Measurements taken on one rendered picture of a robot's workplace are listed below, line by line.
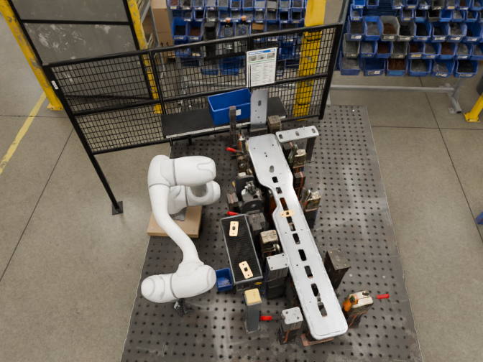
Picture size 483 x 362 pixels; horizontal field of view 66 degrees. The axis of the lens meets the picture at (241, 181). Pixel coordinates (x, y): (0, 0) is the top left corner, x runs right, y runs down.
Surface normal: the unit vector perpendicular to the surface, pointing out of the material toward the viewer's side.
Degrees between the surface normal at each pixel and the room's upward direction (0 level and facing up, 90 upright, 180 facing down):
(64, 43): 89
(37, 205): 0
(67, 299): 0
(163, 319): 0
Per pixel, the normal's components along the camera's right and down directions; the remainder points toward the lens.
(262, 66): 0.22, 0.77
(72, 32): -0.07, 0.77
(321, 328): -0.01, -0.62
